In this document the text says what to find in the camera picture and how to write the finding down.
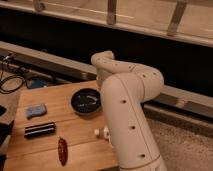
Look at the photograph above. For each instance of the black ceramic bowl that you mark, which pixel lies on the black ceramic bowl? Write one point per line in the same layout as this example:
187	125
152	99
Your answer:
86	101

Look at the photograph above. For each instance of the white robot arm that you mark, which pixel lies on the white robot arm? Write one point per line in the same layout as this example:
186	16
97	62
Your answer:
124	86

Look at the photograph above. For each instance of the blue box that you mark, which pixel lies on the blue box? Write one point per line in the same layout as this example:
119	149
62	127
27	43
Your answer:
37	83

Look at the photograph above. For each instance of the blue sponge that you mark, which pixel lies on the blue sponge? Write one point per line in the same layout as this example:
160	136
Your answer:
35	111

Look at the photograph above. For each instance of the black rectangular case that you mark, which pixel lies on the black rectangular case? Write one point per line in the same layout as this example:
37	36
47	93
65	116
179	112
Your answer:
39	130

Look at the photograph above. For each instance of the black object at left edge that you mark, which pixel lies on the black object at left edge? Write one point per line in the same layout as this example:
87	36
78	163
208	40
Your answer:
5	129

